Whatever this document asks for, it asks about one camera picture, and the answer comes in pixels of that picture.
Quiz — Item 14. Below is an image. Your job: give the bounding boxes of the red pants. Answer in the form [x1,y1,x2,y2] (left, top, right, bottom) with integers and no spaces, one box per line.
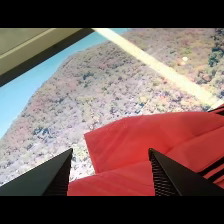
[67,104,224,197]

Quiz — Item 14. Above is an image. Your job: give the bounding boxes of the silver frame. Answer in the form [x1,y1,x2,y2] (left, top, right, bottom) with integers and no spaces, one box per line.
[0,28,85,76]

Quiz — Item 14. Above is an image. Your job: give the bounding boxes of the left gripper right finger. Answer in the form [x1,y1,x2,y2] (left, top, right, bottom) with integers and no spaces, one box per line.
[148,148,224,197]

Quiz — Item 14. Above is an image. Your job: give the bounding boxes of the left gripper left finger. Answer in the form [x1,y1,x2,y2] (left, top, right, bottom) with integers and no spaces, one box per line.
[0,148,74,197]

